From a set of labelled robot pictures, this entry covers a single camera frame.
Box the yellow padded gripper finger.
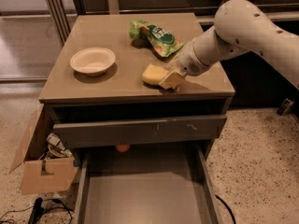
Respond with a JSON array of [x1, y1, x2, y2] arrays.
[[158, 68, 187, 90], [166, 55, 178, 70]]

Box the metal railing frame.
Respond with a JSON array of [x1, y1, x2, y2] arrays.
[[40, 0, 299, 45]]

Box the green chip bag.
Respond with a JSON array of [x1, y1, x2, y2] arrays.
[[129, 20, 184, 58]]

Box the black floor cable left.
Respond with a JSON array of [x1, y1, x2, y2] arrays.
[[0, 198, 75, 224]]

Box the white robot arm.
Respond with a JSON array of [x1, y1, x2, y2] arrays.
[[158, 0, 299, 90]]

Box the black floor cable right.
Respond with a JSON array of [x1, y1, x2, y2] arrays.
[[214, 194, 237, 224]]

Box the cardboard box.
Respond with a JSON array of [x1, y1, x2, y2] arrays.
[[10, 105, 79, 195]]

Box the open grey middle drawer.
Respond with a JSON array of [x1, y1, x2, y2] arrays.
[[74, 143, 223, 224]]

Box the small dark floor object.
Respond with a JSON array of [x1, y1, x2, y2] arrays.
[[277, 99, 293, 116]]

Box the junk items in box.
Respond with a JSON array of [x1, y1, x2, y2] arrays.
[[40, 133, 72, 160]]

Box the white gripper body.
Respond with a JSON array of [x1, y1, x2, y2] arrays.
[[177, 37, 211, 77]]

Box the yellow sponge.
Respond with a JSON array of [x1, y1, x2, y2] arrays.
[[142, 63, 168, 85]]

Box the grey drawer cabinet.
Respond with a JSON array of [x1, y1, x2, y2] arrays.
[[37, 12, 235, 224]]

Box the orange ball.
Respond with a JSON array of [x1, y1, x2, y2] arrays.
[[116, 145, 130, 153]]

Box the white paper bowl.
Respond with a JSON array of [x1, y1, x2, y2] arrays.
[[70, 48, 116, 77]]

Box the black device on floor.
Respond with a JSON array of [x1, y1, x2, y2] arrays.
[[27, 198, 44, 224]]

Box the black floor cable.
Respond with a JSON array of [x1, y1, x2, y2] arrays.
[[0, 198, 75, 224], [214, 194, 237, 224]]

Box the closed grey top drawer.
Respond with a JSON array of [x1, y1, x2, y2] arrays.
[[53, 115, 227, 149]]

